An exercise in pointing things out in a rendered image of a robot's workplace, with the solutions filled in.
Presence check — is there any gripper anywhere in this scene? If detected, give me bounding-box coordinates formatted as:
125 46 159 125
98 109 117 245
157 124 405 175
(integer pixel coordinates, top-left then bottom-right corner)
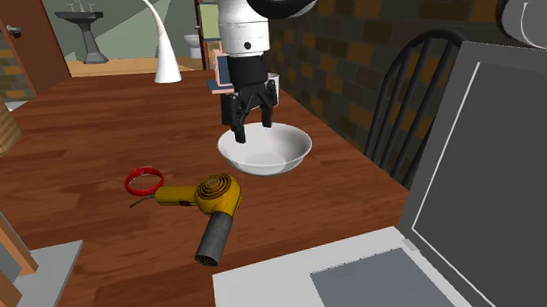
217 51 283 146

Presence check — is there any white bowl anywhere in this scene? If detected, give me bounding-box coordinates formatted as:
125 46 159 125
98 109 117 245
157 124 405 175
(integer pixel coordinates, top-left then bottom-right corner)
215 119 315 181

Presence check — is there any stack of books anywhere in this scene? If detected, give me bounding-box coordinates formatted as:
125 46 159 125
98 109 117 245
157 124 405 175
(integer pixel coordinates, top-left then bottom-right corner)
203 47 237 97

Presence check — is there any white toilet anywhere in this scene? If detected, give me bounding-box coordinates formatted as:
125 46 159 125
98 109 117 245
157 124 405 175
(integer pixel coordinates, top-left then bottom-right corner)
182 24 204 61

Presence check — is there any yellow hair dryer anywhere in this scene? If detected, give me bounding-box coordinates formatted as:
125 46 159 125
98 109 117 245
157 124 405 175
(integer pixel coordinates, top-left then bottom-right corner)
127 171 249 274

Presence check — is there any white desk lamp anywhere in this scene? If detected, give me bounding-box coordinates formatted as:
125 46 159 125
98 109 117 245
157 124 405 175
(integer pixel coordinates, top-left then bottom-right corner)
122 0 183 88

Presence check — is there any black wooden chair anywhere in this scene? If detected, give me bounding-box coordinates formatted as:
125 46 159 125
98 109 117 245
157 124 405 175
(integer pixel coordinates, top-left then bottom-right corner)
354 27 478 192

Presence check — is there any brown door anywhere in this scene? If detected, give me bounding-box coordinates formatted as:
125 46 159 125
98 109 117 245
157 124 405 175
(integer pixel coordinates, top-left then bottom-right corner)
0 0 74 101

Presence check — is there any grey open laptop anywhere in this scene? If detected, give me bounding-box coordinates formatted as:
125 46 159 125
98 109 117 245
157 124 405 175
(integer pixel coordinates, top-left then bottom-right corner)
195 35 547 307

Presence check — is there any brown and grey book rack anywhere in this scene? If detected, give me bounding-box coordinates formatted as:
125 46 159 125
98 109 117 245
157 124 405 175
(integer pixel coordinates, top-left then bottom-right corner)
0 177 90 307

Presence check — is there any wall picture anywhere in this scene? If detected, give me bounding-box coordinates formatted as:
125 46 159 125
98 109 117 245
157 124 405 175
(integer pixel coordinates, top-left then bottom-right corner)
196 0 222 43

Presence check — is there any red ring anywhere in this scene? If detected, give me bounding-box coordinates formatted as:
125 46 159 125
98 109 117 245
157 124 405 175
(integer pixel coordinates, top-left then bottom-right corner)
123 165 166 198

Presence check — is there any grey pedestal sink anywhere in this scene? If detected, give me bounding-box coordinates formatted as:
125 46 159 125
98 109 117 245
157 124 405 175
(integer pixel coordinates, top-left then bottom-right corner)
53 0 111 68

